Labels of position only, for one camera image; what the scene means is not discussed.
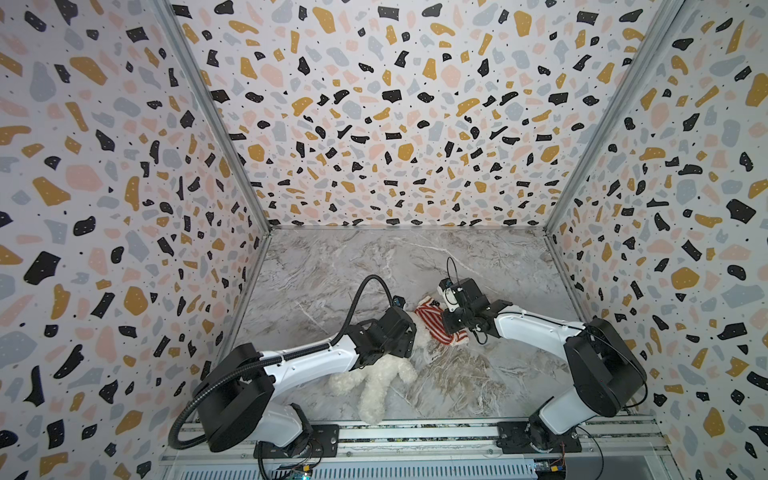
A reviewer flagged red white striped knit sweater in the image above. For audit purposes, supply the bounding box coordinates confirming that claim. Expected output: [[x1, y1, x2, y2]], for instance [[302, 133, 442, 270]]
[[414, 296, 469, 346]]

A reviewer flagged white plush teddy bear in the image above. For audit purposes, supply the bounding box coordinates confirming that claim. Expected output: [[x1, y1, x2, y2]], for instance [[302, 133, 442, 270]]
[[328, 295, 441, 425]]

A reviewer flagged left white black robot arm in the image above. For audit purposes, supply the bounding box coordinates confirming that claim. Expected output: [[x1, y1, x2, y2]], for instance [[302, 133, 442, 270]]
[[193, 306, 417, 453]]

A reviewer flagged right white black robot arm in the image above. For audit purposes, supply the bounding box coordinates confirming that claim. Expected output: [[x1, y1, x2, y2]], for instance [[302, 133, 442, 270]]
[[438, 278, 647, 453]]

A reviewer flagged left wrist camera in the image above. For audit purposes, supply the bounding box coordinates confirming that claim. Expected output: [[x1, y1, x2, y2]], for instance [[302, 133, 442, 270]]
[[392, 295, 406, 309]]

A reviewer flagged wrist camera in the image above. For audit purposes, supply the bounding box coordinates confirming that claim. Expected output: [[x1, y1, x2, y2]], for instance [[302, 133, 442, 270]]
[[438, 277, 461, 312], [392, 295, 406, 309]]

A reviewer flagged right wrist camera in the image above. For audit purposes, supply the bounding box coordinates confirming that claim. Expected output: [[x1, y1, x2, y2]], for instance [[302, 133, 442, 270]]
[[438, 277, 461, 312]]

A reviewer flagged black corrugated cable conduit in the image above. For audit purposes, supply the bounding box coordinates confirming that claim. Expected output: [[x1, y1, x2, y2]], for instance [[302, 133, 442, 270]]
[[167, 274, 394, 451]]

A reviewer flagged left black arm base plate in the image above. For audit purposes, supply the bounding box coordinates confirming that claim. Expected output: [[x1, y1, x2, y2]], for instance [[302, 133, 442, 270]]
[[254, 424, 340, 460]]

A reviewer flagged thin black right camera cable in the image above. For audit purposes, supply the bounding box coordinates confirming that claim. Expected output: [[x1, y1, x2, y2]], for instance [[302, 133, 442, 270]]
[[445, 256, 650, 480]]

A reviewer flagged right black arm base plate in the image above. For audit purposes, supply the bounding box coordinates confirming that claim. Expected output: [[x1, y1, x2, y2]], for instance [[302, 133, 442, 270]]
[[496, 420, 582, 454]]

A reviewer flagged white vented cable duct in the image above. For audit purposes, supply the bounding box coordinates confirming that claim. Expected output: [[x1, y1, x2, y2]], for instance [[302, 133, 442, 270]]
[[177, 459, 538, 479]]

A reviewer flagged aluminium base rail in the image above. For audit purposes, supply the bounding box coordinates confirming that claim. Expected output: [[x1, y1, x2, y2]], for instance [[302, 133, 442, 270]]
[[158, 416, 670, 466]]

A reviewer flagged left aluminium corner post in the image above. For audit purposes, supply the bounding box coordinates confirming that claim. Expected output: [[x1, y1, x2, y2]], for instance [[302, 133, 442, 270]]
[[150, 0, 271, 235]]

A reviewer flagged aluminium corner post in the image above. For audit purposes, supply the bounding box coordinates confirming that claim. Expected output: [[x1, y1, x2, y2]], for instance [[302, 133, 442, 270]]
[[150, 0, 271, 235], [544, 0, 685, 235]]

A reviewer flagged right aluminium corner post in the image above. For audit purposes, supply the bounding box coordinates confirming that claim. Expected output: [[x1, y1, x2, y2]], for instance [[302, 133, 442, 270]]
[[544, 0, 685, 235]]

